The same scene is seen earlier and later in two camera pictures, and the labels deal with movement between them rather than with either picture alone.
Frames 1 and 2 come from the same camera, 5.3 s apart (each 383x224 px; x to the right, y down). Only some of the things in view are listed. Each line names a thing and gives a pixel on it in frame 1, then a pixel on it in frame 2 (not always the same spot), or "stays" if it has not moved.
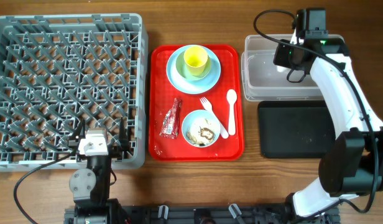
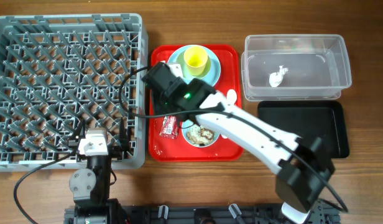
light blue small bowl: x=201 y=128 stays
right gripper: x=279 y=59 → x=160 y=106
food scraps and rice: x=202 y=132 stays
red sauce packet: x=170 y=126 stays
